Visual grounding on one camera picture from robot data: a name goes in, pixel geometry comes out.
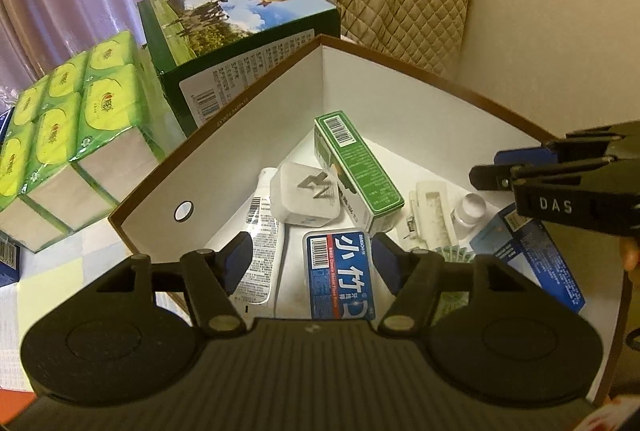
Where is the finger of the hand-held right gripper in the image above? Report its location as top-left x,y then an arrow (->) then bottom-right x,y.
493,121 -> 640,168
468,162 -> 523,191

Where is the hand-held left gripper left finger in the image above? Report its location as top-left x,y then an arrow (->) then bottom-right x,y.
92,231 -> 254,338

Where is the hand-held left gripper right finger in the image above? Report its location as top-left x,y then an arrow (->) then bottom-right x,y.
372,232 -> 532,338

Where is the white squeeze tube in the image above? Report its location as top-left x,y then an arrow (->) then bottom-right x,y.
229,166 -> 289,308

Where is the small white bottle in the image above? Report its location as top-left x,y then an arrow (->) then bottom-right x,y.
452,193 -> 487,240

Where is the clear blue-label floss box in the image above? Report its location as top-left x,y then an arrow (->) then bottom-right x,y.
302,228 -> 377,323

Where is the mint green handheld fan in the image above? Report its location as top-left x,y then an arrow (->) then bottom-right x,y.
432,245 -> 475,314

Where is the white plastic case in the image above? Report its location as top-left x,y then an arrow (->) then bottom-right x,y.
407,180 -> 459,248

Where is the blue and white medicine box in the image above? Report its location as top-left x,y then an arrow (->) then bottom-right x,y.
469,202 -> 587,315

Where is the white plug charger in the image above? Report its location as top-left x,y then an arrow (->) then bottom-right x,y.
269,160 -> 344,228

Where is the green medicine box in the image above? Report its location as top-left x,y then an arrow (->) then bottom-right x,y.
313,110 -> 406,234

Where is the brown cardboard box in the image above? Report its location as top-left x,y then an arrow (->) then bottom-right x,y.
107,33 -> 640,408

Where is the person's right hand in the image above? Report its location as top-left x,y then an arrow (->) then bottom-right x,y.
619,236 -> 640,273

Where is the pastel checkered cloth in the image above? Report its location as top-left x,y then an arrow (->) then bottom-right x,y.
0,223 -> 192,393

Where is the green tissue multipack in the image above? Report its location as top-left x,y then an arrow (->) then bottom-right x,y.
0,30 -> 167,255

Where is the red and white packet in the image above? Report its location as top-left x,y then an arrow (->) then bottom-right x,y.
579,391 -> 640,431

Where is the blue printed carton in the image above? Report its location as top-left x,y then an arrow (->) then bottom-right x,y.
0,107 -> 22,288

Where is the green landscape-print carton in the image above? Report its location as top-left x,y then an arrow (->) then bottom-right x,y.
137,0 -> 343,140

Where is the red printed cardboard sheet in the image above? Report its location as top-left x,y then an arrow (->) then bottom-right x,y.
0,388 -> 37,419

